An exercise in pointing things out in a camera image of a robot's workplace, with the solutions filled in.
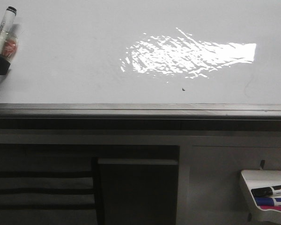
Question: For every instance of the white whiteboard marker black cap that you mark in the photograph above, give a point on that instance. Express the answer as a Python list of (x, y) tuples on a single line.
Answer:
[(8, 39)]

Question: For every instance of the white whiteboard surface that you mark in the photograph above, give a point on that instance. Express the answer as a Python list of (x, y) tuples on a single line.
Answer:
[(145, 52)]

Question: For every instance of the grey black striped panel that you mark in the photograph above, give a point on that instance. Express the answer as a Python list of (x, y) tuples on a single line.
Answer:
[(49, 198)]

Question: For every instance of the dark rectangular panel white top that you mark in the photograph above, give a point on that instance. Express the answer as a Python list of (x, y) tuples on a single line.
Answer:
[(139, 194)]

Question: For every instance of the black metal hook left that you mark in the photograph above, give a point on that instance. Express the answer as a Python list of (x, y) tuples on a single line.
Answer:
[(262, 163)]

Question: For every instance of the blue capped marker in tray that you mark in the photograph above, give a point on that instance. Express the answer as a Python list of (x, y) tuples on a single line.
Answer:
[(267, 201)]

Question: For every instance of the white plastic marker tray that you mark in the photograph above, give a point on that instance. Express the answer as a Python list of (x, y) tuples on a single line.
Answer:
[(250, 179)]

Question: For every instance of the black capped marker in tray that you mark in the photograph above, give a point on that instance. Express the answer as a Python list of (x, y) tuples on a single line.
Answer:
[(266, 191)]

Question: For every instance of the pink marker in tray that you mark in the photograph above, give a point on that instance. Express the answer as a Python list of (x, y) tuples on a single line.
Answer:
[(277, 208)]

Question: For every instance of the grey metal whiteboard frame rail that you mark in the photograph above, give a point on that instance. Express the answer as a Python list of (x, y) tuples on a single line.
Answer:
[(197, 117)]

